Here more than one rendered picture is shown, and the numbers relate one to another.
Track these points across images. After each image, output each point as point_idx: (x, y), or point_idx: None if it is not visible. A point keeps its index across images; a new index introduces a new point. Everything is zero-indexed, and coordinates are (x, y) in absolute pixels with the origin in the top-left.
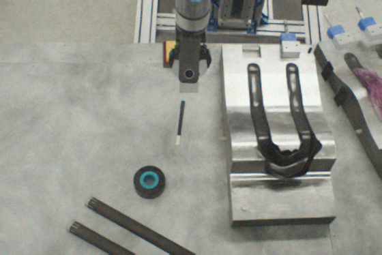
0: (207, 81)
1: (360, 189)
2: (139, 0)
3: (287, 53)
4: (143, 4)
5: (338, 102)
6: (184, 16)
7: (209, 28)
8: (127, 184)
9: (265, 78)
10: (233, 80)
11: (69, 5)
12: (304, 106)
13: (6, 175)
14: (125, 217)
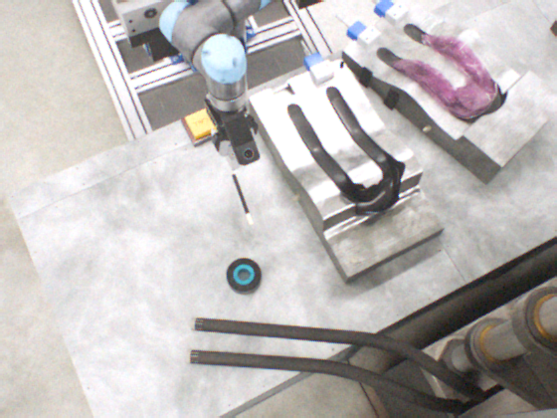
0: None
1: (452, 188)
2: (101, 68)
3: (321, 78)
4: (108, 70)
5: (391, 105)
6: (225, 99)
7: (195, 67)
8: (222, 288)
9: (310, 115)
10: (279, 131)
11: (18, 104)
12: (363, 127)
13: (93, 335)
14: (241, 324)
